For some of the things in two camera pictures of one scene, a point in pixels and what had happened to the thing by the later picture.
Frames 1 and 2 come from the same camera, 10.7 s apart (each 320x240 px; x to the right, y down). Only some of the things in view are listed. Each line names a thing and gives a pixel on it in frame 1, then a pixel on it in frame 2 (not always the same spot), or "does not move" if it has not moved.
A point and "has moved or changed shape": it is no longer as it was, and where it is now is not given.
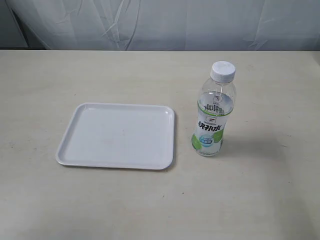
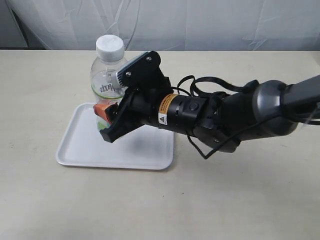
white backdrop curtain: x=243 y=25 does not move
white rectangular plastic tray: x=117 y=136 does not move
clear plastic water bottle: x=216 y=100 has moved or changed shape
